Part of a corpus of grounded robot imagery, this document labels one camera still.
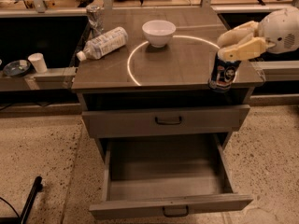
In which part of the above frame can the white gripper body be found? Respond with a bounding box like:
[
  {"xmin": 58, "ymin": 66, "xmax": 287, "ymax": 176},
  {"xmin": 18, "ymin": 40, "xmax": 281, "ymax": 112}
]
[{"xmin": 258, "ymin": 7, "xmax": 299, "ymax": 54}]

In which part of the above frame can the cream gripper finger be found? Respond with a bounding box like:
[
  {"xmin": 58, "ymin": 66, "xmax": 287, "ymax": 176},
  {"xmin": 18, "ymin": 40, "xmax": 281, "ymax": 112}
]
[
  {"xmin": 218, "ymin": 37, "xmax": 276, "ymax": 62},
  {"xmin": 217, "ymin": 21, "xmax": 258, "ymax": 47}
]

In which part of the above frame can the dark pepsi can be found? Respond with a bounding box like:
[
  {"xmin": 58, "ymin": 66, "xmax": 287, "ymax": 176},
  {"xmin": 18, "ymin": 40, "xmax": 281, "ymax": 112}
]
[{"xmin": 208, "ymin": 54, "xmax": 240, "ymax": 93}]

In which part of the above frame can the grey top drawer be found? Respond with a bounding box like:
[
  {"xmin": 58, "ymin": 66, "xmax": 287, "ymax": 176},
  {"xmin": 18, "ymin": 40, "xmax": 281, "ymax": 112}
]
[{"xmin": 82, "ymin": 105, "xmax": 249, "ymax": 138}]

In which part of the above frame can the grey drawer cabinet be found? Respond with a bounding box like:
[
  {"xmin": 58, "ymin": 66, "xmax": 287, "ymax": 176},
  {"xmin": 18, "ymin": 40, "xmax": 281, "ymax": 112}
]
[{"xmin": 72, "ymin": 8, "xmax": 263, "ymax": 152}]

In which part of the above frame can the crumpled silver can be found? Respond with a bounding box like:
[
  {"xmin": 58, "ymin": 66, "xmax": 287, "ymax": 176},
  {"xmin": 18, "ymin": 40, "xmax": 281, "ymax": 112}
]
[{"xmin": 86, "ymin": 4, "xmax": 104, "ymax": 36}]

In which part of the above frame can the grey open middle drawer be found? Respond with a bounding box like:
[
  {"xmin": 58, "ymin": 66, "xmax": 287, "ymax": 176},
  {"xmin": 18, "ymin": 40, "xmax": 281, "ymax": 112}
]
[{"xmin": 90, "ymin": 133, "xmax": 252, "ymax": 220}]

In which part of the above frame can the white ceramic bowl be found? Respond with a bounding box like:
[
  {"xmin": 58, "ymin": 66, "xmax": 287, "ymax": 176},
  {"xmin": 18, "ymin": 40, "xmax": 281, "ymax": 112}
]
[{"xmin": 142, "ymin": 20, "xmax": 177, "ymax": 48}]

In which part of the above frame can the clear plastic water bottle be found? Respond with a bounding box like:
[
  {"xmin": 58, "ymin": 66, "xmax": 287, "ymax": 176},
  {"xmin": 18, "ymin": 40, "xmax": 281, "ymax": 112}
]
[{"xmin": 77, "ymin": 27, "xmax": 128, "ymax": 62}]

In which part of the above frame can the white paper cup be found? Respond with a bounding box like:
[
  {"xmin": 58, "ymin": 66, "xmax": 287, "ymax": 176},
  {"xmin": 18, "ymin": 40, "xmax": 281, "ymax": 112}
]
[{"xmin": 28, "ymin": 53, "xmax": 48, "ymax": 73}]

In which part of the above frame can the dark round dish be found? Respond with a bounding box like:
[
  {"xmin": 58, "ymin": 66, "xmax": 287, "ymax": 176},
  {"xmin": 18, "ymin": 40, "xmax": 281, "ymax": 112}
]
[{"xmin": 3, "ymin": 60, "xmax": 31, "ymax": 77}]

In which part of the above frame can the black bar on floor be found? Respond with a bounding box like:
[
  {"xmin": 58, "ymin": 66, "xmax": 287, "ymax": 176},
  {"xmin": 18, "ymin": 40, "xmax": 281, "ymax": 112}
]
[{"xmin": 0, "ymin": 175, "xmax": 44, "ymax": 224}]

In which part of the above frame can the black top drawer handle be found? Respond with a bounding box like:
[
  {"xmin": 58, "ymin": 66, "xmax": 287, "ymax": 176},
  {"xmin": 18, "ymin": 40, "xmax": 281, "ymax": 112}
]
[{"xmin": 154, "ymin": 116, "xmax": 182, "ymax": 125}]

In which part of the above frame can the black drawer handle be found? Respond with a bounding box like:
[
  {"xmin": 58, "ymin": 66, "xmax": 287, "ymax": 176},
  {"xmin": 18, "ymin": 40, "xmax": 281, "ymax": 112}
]
[
  {"xmin": 154, "ymin": 116, "xmax": 182, "ymax": 125},
  {"xmin": 162, "ymin": 205, "xmax": 189, "ymax": 218}
]

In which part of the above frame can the black middle drawer handle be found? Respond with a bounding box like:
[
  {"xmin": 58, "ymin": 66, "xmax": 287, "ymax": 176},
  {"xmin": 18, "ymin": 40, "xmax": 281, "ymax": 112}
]
[{"xmin": 162, "ymin": 205, "xmax": 189, "ymax": 218}]

